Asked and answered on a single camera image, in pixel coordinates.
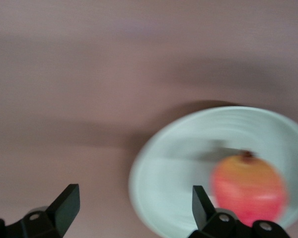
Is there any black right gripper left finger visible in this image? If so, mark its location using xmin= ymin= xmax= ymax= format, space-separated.
xmin=4 ymin=183 xmax=79 ymax=238

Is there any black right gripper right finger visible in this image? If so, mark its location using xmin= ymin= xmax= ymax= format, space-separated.
xmin=188 ymin=185 xmax=254 ymax=238

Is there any red yellow apple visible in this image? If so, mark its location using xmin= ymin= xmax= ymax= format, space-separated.
xmin=210 ymin=150 xmax=289 ymax=227

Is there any pale green plate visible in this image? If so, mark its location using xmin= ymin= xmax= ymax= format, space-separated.
xmin=128 ymin=106 xmax=298 ymax=236

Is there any brown table cover cloth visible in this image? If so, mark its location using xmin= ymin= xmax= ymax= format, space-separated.
xmin=0 ymin=0 xmax=298 ymax=238

